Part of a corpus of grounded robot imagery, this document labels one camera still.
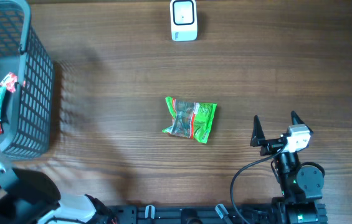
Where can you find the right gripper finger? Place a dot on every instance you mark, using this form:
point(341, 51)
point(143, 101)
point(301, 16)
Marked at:
point(258, 137)
point(297, 120)

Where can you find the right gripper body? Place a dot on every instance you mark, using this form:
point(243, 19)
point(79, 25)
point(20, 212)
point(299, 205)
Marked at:
point(271, 147)

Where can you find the green gummy candy bag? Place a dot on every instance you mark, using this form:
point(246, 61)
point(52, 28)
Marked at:
point(192, 120)

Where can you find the red tissue pack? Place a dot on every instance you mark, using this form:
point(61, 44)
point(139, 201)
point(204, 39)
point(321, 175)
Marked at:
point(9, 81)

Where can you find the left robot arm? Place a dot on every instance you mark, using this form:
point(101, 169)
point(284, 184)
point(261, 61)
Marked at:
point(28, 196)

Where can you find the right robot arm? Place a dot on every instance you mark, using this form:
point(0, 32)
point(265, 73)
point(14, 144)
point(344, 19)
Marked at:
point(301, 183)

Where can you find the grey plastic mesh basket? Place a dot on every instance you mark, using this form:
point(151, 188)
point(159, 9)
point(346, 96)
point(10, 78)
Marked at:
point(25, 117)

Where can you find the black mounting rail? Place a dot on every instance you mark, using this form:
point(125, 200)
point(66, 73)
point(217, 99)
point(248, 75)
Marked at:
point(194, 214)

